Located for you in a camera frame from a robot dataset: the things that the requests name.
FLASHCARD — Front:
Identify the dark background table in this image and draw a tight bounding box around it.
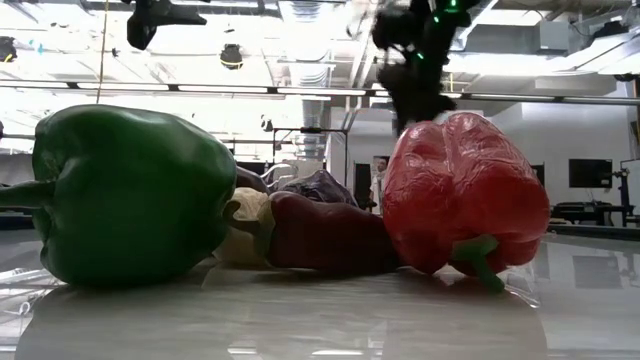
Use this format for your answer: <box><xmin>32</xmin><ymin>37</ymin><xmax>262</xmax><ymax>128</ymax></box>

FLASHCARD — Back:
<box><xmin>549</xmin><ymin>200</ymin><xmax>640</xmax><ymax>227</ymax></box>

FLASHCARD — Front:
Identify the black wall monitor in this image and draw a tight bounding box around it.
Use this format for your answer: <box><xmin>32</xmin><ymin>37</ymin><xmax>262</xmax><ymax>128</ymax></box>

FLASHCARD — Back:
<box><xmin>568</xmin><ymin>158</ymin><xmax>614</xmax><ymax>190</ymax></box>

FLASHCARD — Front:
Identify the red bell pepper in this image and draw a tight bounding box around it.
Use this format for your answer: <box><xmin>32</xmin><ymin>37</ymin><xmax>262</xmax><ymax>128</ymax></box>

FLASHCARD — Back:
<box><xmin>381</xmin><ymin>111</ymin><xmax>552</xmax><ymax>295</ymax></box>

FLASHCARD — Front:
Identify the green bell pepper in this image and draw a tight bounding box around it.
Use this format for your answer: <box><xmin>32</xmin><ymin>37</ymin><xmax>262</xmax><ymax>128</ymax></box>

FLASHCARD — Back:
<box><xmin>0</xmin><ymin>103</ymin><xmax>239</xmax><ymax>290</ymax></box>

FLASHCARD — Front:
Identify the clear plastic bin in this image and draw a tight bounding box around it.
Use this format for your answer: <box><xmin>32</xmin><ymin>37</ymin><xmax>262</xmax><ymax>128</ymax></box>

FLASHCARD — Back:
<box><xmin>259</xmin><ymin>162</ymin><xmax>301</xmax><ymax>192</ymax></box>

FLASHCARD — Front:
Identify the white garlic bulb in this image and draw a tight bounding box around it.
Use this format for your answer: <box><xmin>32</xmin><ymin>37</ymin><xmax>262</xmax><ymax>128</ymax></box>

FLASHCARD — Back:
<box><xmin>213</xmin><ymin>187</ymin><xmax>274</xmax><ymax>267</ymax></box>

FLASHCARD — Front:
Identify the black ceiling dome fixture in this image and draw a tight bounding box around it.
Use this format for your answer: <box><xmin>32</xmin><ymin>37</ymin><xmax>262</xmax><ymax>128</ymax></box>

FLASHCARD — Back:
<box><xmin>219</xmin><ymin>43</ymin><xmax>245</xmax><ymax>71</ymax></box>

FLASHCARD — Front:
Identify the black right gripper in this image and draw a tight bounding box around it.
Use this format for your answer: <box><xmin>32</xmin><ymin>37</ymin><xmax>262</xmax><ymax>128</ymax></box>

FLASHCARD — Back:
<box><xmin>378</xmin><ymin>62</ymin><xmax>457</xmax><ymax>137</ymax></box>

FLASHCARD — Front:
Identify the dark purple round vegetable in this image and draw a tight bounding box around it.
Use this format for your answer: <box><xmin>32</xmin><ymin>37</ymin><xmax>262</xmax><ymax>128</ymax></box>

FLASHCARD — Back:
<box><xmin>278</xmin><ymin>168</ymin><xmax>359</xmax><ymax>208</ymax></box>

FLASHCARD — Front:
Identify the person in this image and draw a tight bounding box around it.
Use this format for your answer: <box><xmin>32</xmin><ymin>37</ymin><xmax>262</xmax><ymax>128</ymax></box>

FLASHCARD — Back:
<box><xmin>369</xmin><ymin>155</ymin><xmax>392</xmax><ymax>212</ymax></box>

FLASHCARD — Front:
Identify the black metal rack frame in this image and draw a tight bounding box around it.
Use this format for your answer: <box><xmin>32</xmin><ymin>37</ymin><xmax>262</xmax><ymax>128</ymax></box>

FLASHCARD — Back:
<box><xmin>271</xmin><ymin>126</ymin><xmax>350</xmax><ymax>190</ymax></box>

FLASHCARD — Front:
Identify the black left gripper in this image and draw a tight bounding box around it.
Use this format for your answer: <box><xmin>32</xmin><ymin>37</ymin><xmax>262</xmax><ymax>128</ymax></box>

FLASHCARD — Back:
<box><xmin>127</xmin><ymin>0</ymin><xmax>209</xmax><ymax>51</ymax></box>

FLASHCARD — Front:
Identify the dark red chili pepper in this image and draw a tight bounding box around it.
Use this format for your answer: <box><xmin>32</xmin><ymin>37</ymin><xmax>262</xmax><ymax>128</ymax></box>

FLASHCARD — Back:
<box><xmin>254</xmin><ymin>191</ymin><xmax>402</xmax><ymax>276</ymax></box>

